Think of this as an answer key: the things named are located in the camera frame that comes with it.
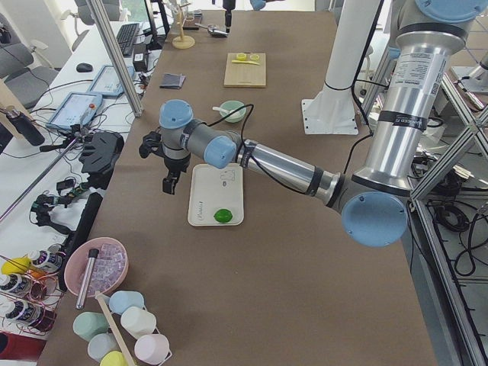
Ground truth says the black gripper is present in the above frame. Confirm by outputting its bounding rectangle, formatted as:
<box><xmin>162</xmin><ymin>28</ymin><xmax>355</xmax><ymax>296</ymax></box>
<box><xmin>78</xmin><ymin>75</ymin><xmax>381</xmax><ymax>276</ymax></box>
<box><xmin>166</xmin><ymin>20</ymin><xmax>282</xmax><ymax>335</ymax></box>
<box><xmin>139</xmin><ymin>131</ymin><xmax>190</xmax><ymax>194</ymax></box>

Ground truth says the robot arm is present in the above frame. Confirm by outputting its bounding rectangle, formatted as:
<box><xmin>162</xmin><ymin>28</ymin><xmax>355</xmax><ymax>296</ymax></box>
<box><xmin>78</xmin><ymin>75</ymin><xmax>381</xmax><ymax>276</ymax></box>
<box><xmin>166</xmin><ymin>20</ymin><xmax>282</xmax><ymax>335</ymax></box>
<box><xmin>222</xmin><ymin>0</ymin><xmax>275</xmax><ymax>33</ymax></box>

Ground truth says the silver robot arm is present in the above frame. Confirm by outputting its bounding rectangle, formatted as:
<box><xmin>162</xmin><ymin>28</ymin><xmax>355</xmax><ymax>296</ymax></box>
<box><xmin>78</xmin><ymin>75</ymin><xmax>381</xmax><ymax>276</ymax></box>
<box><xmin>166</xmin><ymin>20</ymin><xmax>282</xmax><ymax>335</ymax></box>
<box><xmin>139</xmin><ymin>1</ymin><xmax>487</xmax><ymax>247</ymax></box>

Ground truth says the white ceramic spoon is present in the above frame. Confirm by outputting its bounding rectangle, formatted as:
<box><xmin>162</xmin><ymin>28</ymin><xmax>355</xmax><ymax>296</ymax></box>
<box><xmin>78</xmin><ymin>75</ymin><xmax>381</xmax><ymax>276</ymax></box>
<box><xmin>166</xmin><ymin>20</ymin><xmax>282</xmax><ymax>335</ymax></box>
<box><xmin>212</xmin><ymin>107</ymin><xmax>236</xmax><ymax>115</ymax></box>

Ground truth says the mint green bowl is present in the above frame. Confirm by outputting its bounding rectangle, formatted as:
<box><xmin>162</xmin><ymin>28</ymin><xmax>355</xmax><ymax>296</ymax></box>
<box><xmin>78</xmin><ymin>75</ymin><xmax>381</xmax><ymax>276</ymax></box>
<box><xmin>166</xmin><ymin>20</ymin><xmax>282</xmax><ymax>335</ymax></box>
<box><xmin>220</xmin><ymin>100</ymin><xmax>246</xmax><ymax>124</ymax></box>

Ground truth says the pink bowl of ice cubes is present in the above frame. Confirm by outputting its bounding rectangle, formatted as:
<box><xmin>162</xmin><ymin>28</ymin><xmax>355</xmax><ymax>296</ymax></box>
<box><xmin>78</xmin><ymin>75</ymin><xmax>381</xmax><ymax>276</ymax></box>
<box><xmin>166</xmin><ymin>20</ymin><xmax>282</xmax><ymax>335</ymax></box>
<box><xmin>64</xmin><ymin>237</ymin><xmax>129</xmax><ymax>297</ymax></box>

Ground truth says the cream plastic tray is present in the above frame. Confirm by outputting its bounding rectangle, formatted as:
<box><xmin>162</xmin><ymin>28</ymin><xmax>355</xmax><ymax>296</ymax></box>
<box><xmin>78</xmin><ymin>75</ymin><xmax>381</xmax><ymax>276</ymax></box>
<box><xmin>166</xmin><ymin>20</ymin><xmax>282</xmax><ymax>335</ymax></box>
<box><xmin>188</xmin><ymin>163</ymin><xmax>244</xmax><ymax>226</ymax></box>

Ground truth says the green lime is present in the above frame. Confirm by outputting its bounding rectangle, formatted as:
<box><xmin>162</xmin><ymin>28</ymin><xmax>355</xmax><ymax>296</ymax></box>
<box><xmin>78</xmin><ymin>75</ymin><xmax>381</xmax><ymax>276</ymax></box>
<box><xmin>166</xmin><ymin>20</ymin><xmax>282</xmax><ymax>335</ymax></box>
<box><xmin>213</xmin><ymin>208</ymin><xmax>233</xmax><ymax>223</ymax></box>

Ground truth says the silver metal tube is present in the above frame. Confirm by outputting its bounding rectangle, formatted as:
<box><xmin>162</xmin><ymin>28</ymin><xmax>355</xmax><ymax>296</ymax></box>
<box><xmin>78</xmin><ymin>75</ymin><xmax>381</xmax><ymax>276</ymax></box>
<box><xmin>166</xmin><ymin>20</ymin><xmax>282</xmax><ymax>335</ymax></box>
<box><xmin>75</xmin><ymin>249</ymin><xmax>99</xmax><ymax>310</ymax></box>

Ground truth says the dark folded cloth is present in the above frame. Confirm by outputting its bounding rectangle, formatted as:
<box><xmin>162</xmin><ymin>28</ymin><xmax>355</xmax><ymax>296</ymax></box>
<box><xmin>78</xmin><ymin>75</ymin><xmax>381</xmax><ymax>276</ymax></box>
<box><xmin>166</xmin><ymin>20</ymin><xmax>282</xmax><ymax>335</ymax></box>
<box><xmin>159</xmin><ymin>73</ymin><xmax>186</xmax><ymax>89</ymax></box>

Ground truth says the blue teach pendant tablet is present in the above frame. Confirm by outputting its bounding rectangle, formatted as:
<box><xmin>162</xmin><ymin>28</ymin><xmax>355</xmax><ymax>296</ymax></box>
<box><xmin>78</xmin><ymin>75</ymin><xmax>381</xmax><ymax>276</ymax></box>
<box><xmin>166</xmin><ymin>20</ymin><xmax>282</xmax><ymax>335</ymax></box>
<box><xmin>46</xmin><ymin>92</ymin><xmax>103</xmax><ymax>130</ymax></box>

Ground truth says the light blue cup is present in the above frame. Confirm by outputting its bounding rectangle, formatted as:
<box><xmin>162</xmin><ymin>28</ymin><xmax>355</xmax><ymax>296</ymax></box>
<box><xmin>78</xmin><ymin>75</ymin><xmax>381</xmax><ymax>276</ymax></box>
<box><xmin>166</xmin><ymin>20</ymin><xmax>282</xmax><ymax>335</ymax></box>
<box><xmin>109</xmin><ymin>291</ymin><xmax>145</xmax><ymax>315</ymax></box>

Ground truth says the bamboo cutting board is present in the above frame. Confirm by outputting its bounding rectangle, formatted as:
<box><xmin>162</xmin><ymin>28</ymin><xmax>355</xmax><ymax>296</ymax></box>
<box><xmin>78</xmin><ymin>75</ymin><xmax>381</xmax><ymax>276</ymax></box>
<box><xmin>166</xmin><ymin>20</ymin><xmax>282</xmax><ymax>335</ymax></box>
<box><xmin>223</xmin><ymin>52</ymin><xmax>267</xmax><ymax>88</ymax></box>

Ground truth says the white cup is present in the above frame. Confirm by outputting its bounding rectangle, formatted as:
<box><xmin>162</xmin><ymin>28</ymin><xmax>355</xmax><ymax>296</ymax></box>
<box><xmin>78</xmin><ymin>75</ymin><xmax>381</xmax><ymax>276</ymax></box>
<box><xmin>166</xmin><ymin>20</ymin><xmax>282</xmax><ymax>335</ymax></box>
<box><xmin>120</xmin><ymin>307</ymin><xmax>156</xmax><ymax>339</ymax></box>

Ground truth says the wooden mug tree stand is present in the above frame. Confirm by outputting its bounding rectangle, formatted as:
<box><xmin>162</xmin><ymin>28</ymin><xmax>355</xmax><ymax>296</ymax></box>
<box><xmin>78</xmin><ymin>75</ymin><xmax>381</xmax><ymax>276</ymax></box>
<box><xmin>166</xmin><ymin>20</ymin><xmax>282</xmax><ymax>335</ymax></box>
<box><xmin>168</xmin><ymin>0</ymin><xmax>195</xmax><ymax>50</ymax></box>

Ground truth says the black computer mouse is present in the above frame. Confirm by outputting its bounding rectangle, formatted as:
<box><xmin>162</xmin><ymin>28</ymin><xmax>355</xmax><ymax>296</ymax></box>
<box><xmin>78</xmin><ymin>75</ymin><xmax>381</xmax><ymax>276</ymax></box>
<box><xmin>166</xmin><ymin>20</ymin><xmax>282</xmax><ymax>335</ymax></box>
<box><xmin>76</xmin><ymin>63</ymin><xmax>93</xmax><ymax>73</ymax></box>

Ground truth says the black keyboard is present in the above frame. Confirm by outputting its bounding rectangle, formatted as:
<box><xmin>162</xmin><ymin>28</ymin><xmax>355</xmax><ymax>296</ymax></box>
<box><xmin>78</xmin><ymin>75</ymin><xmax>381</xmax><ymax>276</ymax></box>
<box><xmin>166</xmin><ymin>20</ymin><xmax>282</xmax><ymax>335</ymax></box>
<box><xmin>116</xmin><ymin>23</ymin><xmax>140</xmax><ymax>58</ymax></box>

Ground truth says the shiny metal scoop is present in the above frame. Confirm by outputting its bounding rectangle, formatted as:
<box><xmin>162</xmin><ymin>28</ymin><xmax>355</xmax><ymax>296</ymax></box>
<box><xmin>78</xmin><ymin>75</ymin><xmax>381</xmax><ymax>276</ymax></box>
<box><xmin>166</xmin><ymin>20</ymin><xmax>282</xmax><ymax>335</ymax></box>
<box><xmin>195</xmin><ymin>23</ymin><xmax>229</xmax><ymax>38</ymax></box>

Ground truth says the mint green cup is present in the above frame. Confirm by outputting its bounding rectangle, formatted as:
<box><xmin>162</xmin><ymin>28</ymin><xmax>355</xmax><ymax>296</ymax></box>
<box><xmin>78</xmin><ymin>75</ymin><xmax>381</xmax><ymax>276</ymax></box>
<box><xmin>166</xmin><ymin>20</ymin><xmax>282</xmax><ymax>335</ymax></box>
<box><xmin>72</xmin><ymin>312</ymin><xmax>109</xmax><ymax>342</ymax></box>

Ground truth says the pink cup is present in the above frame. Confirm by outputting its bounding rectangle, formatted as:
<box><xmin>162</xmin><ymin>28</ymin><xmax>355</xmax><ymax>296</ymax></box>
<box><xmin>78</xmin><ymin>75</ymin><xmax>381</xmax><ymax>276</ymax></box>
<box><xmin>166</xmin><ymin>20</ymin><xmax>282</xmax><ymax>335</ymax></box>
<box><xmin>134</xmin><ymin>334</ymin><xmax>170</xmax><ymax>365</ymax></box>

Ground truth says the translucent grey cup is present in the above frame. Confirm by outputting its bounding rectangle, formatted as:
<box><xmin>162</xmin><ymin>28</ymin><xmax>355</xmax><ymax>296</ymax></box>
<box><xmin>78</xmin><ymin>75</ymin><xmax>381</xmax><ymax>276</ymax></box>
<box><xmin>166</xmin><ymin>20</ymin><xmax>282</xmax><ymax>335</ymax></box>
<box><xmin>87</xmin><ymin>333</ymin><xmax>119</xmax><ymax>363</ymax></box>

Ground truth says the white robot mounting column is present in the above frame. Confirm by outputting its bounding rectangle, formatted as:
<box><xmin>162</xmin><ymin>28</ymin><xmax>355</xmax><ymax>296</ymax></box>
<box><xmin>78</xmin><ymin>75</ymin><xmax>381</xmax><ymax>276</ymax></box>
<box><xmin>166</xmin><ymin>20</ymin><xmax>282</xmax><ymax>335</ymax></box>
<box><xmin>302</xmin><ymin>0</ymin><xmax>383</xmax><ymax>135</ymax></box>

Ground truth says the yellow cup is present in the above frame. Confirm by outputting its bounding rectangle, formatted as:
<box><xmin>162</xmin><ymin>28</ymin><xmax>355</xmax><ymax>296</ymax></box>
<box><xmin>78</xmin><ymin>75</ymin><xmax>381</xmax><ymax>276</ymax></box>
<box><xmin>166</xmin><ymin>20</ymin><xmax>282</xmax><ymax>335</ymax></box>
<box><xmin>100</xmin><ymin>351</ymin><xmax>128</xmax><ymax>366</ymax></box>

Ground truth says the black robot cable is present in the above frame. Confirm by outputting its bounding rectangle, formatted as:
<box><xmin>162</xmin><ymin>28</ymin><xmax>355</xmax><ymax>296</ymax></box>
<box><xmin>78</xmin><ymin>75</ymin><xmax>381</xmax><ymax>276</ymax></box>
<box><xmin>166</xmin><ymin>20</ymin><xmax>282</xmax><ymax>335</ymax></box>
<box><xmin>205</xmin><ymin>0</ymin><xmax>386</xmax><ymax>176</ymax></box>

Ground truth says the aluminium frame post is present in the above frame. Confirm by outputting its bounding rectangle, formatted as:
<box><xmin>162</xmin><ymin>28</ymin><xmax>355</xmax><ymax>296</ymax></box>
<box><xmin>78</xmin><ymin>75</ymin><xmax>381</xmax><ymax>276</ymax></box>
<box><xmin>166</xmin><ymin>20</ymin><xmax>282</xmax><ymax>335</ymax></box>
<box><xmin>86</xmin><ymin>0</ymin><xmax>143</xmax><ymax>117</ymax></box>

